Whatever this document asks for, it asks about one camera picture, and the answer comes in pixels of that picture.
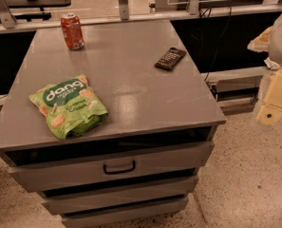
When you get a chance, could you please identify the grey drawer cabinet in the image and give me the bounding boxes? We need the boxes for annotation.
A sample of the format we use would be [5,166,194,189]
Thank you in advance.
[0,21,225,228]

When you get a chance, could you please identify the grey metal post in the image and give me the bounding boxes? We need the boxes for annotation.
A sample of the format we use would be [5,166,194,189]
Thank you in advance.
[118,0,129,20]

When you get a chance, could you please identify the white crumpled cloth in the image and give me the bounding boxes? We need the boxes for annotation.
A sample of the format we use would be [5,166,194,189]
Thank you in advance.
[264,58,280,70]

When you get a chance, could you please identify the black hanging cable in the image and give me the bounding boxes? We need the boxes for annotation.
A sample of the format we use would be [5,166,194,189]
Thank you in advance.
[203,7,233,83]

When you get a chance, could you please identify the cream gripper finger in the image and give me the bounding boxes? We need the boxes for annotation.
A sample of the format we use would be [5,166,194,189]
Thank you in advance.
[255,69,282,126]
[247,28,272,52]

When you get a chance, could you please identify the dark background table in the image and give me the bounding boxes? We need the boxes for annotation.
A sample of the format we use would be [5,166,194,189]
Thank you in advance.
[0,0,76,21]

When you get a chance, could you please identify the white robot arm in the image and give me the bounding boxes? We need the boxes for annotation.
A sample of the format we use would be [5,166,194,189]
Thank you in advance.
[247,14,282,126]

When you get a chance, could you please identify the red coke can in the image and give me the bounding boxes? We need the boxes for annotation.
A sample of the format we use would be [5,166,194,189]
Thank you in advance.
[61,13,85,50]

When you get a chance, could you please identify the green dang chips bag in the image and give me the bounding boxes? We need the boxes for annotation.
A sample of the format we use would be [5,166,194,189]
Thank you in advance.
[28,74,108,140]

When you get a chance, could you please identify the black drawer handle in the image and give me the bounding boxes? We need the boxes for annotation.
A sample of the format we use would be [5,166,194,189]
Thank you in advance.
[103,161,136,176]

